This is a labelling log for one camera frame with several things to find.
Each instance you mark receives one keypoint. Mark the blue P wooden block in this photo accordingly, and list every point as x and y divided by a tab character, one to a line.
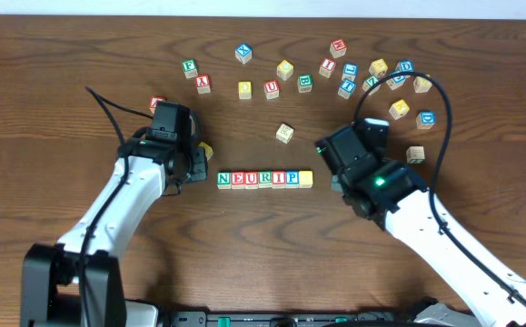
292	179

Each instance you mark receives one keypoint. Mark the red u block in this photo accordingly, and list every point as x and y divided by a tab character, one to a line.
251	180
271	89

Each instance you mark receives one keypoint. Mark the blue D block far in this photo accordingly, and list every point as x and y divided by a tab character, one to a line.
404	66

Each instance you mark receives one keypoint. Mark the yellow picture wooden block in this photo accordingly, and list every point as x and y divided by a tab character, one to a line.
399	109

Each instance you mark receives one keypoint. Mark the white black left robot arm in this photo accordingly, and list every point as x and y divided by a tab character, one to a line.
77	281

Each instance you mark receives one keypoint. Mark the blue d block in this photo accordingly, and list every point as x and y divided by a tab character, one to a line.
425	120
404	66

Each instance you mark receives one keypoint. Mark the blue 5 wooden block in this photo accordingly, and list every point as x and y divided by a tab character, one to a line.
397	80

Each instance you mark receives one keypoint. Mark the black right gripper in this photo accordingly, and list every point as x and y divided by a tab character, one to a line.
336	183

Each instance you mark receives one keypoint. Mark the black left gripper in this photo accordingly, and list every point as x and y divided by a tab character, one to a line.
199	164

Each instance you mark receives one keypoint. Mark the red Y wooden block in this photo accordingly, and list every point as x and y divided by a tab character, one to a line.
203	84

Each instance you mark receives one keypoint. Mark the green N wooden block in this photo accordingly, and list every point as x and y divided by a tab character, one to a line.
224	180

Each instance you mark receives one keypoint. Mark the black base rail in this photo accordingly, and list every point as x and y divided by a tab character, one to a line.
249	319

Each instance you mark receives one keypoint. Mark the yellow block lower left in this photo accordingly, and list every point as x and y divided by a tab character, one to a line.
207	149

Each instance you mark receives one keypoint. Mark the yellow monkey picture block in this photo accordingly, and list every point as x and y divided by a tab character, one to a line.
378	68

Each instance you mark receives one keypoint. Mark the green Z wooden block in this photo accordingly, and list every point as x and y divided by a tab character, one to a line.
369	83

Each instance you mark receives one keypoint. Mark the blue T wooden block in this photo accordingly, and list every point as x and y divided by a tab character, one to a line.
346	88

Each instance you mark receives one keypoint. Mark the red block far top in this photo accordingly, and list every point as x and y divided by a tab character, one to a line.
338	48

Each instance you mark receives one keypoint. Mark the yellow block centre top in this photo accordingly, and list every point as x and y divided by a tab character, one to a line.
285	69

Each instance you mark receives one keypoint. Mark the yellow O top block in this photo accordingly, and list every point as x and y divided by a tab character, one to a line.
245	90

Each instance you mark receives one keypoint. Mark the red E wooden block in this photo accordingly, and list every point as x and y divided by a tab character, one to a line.
237	180

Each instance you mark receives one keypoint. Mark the green F wooden block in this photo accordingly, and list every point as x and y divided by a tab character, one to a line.
190	68

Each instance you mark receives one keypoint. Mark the yellow 8 wooden block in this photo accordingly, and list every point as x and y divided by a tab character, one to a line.
422	84

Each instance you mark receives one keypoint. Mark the blue D block near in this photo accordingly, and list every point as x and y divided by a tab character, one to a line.
425	120

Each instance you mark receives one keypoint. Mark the red i block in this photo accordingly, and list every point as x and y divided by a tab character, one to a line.
327	67
278	179

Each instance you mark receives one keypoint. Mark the red A wooden block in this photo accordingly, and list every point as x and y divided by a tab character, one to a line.
155	100

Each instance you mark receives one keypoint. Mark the green B wooden block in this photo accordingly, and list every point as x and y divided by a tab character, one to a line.
305	83

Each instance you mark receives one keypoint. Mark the yellow S wooden block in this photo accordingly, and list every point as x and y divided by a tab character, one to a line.
305	179

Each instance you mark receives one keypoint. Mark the blue L wooden block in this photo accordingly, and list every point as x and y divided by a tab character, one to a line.
349	71

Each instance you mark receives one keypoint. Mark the yellow O side block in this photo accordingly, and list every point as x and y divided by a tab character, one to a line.
284	133

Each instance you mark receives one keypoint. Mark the green R wooden block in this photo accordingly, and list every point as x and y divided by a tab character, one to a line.
265	179

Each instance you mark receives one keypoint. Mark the green 7 wooden block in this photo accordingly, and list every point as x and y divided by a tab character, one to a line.
415	155

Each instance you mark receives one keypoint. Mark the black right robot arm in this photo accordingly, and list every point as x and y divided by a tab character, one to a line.
395	197

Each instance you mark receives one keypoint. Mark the blue X wooden block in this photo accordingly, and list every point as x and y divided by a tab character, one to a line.
243	53

